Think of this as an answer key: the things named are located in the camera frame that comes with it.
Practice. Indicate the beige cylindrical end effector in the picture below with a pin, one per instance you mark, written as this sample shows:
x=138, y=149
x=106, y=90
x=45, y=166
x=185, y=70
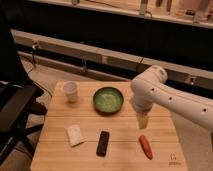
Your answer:
x=142, y=120

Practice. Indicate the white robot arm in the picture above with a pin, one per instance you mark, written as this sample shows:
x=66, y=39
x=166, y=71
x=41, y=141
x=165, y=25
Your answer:
x=149, y=88

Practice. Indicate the green bowl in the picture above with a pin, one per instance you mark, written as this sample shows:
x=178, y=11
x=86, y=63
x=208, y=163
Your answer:
x=108, y=100

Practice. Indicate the white paper cup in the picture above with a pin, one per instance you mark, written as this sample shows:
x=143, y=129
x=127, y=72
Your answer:
x=71, y=91

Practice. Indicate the black office chair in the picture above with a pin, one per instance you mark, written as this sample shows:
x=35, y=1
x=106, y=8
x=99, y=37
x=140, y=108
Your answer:
x=18, y=96

